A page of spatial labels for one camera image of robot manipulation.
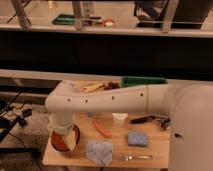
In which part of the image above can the brown dried cluster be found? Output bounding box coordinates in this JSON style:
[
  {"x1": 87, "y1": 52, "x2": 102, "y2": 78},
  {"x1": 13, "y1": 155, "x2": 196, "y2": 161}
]
[{"x1": 104, "y1": 82, "x2": 119, "y2": 90}]

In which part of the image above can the black-handled tool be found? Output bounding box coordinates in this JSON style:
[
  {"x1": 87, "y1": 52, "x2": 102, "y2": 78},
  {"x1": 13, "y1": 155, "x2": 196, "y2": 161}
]
[{"x1": 130, "y1": 116, "x2": 155, "y2": 124}]

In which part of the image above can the blue sponge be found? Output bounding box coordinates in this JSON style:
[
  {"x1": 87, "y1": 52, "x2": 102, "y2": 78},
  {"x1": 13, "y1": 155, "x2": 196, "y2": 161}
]
[{"x1": 128, "y1": 132, "x2": 148, "y2": 147}]

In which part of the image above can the yellow banana toy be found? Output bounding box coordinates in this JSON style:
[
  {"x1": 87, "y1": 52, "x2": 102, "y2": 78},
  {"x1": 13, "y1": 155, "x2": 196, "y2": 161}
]
[{"x1": 83, "y1": 83, "x2": 104, "y2": 93}]

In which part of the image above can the red-brown bowl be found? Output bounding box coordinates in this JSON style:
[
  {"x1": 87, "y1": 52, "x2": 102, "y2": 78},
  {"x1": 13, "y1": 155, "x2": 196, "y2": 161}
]
[{"x1": 51, "y1": 125, "x2": 80, "y2": 152}]

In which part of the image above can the white cup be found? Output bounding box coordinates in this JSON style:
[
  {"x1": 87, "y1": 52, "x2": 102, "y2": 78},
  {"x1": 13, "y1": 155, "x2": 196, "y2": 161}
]
[{"x1": 112, "y1": 113, "x2": 128, "y2": 126}]

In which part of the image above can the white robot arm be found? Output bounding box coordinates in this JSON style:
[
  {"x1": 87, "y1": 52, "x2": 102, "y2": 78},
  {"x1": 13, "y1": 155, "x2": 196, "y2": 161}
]
[{"x1": 45, "y1": 82, "x2": 213, "y2": 171}]

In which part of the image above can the far red-white object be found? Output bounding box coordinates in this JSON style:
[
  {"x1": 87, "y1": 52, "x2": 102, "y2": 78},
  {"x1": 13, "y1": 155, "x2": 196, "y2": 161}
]
[{"x1": 103, "y1": 20, "x2": 115, "y2": 27}]

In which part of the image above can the orange carrot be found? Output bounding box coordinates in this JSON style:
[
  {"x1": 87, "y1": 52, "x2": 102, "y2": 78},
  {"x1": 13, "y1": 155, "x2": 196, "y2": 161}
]
[{"x1": 93, "y1": 120, "x2": 112, "y2": 138}]

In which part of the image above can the grey-blue crumpled cloth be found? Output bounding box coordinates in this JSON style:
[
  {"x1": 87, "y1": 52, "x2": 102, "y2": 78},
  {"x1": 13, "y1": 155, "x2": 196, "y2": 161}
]
[{"x1": 85, "y1": 140, "x2": 113, "y2": 166}]

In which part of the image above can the green plastic tray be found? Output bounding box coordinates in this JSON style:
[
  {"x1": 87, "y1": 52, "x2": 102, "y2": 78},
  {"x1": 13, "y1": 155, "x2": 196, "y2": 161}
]
[{"x1": 121, "y1": 76, "x2": 167, "y2": 87}]

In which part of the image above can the far green tray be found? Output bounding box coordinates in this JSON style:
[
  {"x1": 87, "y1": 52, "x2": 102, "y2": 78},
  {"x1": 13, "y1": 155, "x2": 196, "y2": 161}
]
[{"x1": 51, "y1": 14, "x2": 75, "y2": 25}]

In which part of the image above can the silver fork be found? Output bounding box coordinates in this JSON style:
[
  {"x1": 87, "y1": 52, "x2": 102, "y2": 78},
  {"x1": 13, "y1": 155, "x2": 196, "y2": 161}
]
[{"x1": 121, "y1": 154, "x2": 153, "y2": 161}]

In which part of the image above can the wooden table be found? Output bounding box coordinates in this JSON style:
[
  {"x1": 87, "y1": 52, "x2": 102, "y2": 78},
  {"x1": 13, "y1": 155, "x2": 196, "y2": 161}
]
[{"x1": 43, "y1": 81, "x2": 168, "y2": 168}]

